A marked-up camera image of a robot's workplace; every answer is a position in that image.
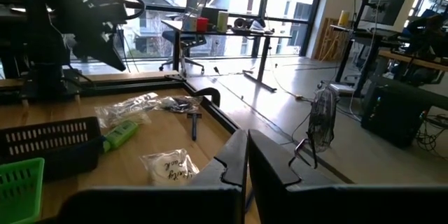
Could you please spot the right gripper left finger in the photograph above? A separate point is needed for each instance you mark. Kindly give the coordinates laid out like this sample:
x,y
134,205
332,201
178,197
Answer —
x,y
157,206

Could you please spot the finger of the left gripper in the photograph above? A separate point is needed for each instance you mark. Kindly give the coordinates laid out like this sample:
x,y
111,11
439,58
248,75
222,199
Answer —
x,y
108,54
80,53

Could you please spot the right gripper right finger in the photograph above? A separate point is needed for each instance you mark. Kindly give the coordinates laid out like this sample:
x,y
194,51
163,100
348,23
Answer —
x,y
332,206

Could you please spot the white vanity pack bag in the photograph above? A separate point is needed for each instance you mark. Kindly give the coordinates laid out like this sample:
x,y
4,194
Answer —
x,y
168,168

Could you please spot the blue disposable razor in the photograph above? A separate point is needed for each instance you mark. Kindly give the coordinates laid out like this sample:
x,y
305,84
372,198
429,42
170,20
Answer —
x,y
194,127

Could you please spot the clear bag of black ties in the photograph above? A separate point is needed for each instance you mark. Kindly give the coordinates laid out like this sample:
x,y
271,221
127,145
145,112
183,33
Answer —
x,y
180,104

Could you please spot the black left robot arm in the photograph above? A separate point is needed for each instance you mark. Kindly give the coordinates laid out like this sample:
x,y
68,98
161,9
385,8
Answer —
x,y
45,42

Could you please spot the green travel bottle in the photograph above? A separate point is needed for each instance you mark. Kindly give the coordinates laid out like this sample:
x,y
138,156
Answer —
x,y
120,134

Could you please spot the clear bag of cotton swabs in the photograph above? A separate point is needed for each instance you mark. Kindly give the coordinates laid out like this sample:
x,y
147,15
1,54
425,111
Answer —
x,y
122,110

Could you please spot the black office chair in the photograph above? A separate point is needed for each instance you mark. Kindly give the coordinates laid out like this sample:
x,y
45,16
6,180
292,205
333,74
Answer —
x,y
182,38

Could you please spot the black floor fan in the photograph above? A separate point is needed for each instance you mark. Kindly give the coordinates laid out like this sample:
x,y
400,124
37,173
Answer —
x,y
322,122

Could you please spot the white and blue box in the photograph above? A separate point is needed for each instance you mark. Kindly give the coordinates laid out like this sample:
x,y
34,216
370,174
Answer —
x,y
190,24

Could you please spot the red box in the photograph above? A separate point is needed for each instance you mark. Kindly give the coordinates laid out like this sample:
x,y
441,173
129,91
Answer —
x,y
202,24

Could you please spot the black computer case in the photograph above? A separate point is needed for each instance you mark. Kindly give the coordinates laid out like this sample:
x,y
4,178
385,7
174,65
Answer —
x,y
395,119

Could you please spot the black device box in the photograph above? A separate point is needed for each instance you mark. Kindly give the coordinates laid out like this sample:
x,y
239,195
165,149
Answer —
x,y
210,14

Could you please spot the black slotted plastic basket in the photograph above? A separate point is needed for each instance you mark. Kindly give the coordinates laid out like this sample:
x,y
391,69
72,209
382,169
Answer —
x,y
52,161

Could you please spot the black table clamp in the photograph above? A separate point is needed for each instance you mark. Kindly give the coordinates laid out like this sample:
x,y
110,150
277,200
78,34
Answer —
x,y
213,92

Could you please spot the green cylindrical canister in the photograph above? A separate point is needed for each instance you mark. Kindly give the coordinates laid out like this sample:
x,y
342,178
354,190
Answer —
x,y
222,21

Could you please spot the green slotted plastic basket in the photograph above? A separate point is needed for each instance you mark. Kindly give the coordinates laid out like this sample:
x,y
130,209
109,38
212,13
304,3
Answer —
x,y
21,206

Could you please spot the white cloth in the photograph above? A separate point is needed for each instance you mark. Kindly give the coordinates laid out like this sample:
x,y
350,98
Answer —
x,y
257,25

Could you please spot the black standing desk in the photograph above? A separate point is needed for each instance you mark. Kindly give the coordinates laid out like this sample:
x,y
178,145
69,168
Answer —
x,y
263,59

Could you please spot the plywood board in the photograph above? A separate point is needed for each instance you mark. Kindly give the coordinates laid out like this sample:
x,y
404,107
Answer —
x,y
329,42

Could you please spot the wooden table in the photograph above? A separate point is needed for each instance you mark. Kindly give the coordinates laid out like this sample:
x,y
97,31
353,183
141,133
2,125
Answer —
x,y
413,61

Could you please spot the yellow cup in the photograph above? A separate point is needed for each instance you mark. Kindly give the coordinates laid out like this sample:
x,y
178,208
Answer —
x,y
344,17

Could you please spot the person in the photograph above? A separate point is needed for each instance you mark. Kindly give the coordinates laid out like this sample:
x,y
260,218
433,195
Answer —
x,y
427,35

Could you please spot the dark computer monitor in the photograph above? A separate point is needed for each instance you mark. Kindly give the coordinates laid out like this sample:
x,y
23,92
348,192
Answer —
x,y
385,7

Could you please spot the black aluminium table frame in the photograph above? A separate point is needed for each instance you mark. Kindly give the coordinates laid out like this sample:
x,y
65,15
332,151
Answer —
x,y
140,84

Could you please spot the black window frame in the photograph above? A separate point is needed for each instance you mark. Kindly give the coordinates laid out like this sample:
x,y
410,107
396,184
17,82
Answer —
x,y
263,7

